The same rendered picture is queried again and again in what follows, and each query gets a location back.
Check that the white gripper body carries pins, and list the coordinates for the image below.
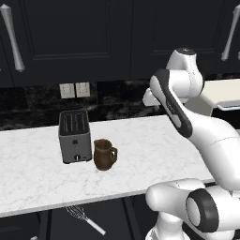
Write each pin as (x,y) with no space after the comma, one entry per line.
(151,98)

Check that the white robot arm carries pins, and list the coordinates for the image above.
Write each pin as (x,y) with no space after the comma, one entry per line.
(215,140)

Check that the dark open drawer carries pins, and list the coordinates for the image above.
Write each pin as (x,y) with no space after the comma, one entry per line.
(109,218)

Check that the white appliance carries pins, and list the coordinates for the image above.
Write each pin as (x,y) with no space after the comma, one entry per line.
(223,92)

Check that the brown jug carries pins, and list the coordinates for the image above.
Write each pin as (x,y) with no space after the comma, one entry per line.
(103,154)

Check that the dark cupboard door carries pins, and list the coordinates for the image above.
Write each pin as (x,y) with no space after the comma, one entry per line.
(3,67)
(175,28)
(235,47)
(72,37)

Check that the grey toaster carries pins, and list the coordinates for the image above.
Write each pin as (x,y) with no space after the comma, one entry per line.
(75,140)

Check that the beige wall socket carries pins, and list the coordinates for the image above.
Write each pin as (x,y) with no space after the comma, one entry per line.
(67,90)
(82,89)

